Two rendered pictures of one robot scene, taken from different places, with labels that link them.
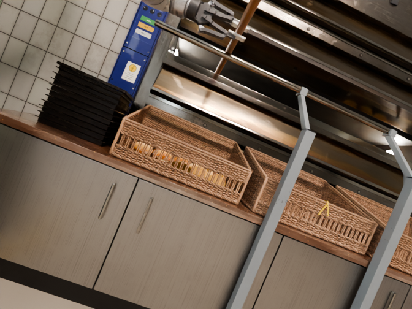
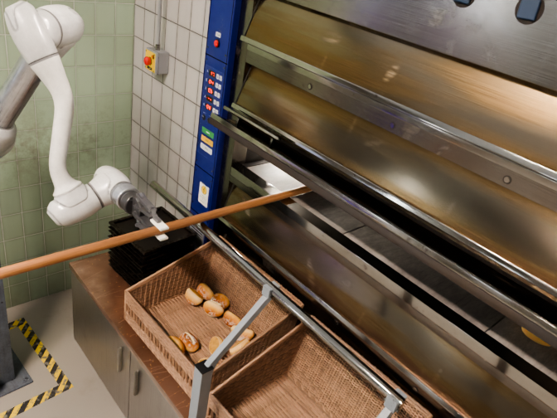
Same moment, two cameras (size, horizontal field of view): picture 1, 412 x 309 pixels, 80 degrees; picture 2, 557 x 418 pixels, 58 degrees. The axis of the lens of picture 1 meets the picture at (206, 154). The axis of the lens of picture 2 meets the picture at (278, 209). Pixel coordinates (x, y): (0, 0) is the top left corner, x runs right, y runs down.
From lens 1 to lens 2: 185 cm
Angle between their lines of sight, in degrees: 55
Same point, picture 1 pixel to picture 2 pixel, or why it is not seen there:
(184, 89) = (250, 217)
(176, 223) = (152, 400)
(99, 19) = (181, 130)
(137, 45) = (203, 163)
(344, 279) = not seen: outside the picture
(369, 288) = not seen: outside the picture
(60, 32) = (162, 146)
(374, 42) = (519, 158)
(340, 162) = (466, 396)
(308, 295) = not seen: outside the picture
